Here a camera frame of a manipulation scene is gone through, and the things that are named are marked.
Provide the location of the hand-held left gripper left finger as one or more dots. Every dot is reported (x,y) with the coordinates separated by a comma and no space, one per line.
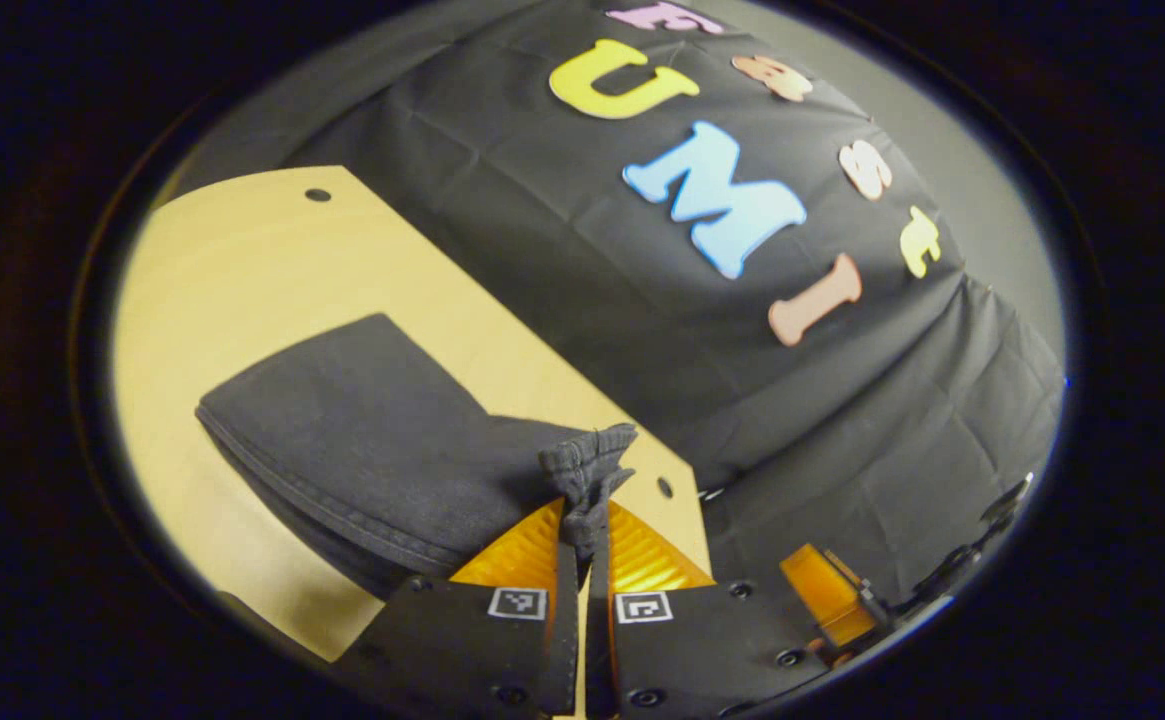
(564,640)

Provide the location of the black backdrop cloth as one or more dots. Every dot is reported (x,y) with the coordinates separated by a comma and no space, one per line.
(592,300)

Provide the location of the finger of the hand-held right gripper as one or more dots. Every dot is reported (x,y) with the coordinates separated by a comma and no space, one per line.
(827,600)

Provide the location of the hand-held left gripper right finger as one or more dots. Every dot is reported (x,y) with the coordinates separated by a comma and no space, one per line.
(597,640)

